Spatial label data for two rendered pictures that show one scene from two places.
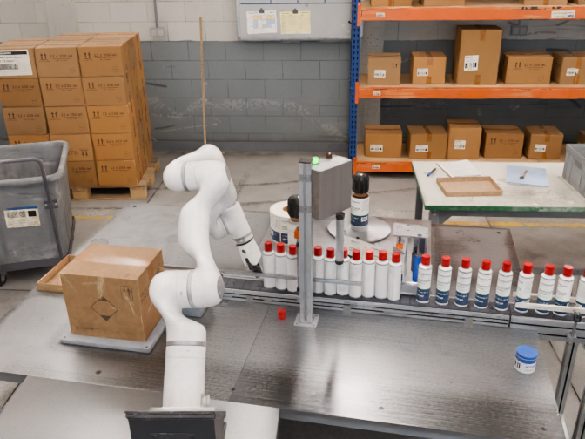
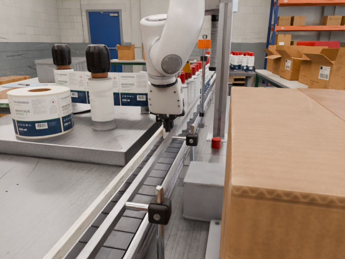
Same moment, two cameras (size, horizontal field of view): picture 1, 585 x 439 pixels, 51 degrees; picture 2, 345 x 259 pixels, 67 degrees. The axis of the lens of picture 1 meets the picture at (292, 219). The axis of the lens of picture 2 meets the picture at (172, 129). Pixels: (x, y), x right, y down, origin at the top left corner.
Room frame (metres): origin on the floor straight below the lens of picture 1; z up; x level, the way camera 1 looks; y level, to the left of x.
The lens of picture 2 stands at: (2.20, 0.91, 1.18)
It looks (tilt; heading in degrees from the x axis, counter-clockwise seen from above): 18 degrees down; 271
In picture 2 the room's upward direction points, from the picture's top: straight up
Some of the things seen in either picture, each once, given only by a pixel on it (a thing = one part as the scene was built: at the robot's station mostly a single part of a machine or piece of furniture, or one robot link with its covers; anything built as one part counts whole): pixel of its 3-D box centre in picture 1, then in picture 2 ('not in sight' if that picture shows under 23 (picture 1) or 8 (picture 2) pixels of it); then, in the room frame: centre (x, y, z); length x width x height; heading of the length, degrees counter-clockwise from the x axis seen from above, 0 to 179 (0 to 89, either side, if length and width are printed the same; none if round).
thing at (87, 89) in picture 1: (81, 116); not in sight; (5.64, 1.96, 0.70); 1.20 x 0.82 x 1.39; 91
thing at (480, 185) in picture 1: (468, 186); (17, 92); (3.44, -1.07, 0.82); 0.34 x 0.24 x 0.03; 91
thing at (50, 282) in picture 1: (84, 274); not in sight; (2.39, 0.94, 0.85); 0.30 x 0.26 x 0.04; 78
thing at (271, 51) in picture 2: not in sight; (278, 58); (0.70, -3.10, 0.97); 0.45 x 0.40 x 0.37; 178
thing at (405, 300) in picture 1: (302, 293); (180, 131); (2.19, -0.04, 0.86); 1.65 x 0.08 x 0.04; 78
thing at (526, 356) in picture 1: (525, 359); not in sight; (1.73, -0.80, 0.86); 0.07 x 0.07 x 0.07
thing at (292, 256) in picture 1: (292, 267); (179, 102); (2.19, 0.00, 0.98); 0.05 x 0.05 x 0.20
